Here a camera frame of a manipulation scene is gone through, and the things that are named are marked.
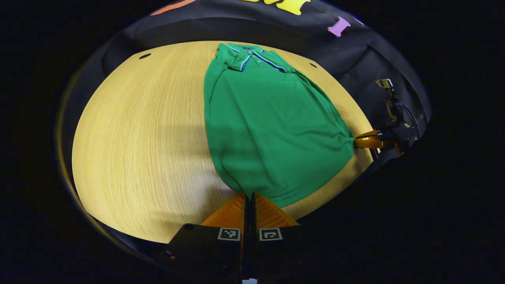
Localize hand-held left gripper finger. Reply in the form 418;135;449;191
165;192;251;284
250;192;312;282

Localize green T-shirt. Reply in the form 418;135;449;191
204;42;355;209

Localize black backdrop cloth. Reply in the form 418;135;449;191
101;0;432;131

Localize black cable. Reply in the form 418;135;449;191
402;103;422;138

